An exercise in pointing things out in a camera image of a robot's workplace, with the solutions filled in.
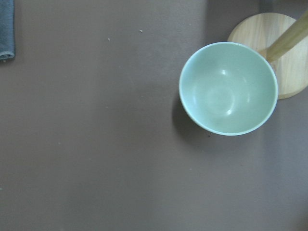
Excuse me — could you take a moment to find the wooden cup stand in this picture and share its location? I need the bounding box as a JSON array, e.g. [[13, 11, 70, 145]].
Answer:
[[228, 12, 308, 99]]

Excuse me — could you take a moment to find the grey folded cloth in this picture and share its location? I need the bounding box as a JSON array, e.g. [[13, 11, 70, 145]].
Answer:
[[0, 0, 15, 61]]

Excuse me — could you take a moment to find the green bowl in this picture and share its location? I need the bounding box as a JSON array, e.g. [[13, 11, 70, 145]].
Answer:
[[179, 42, 278, 136]]

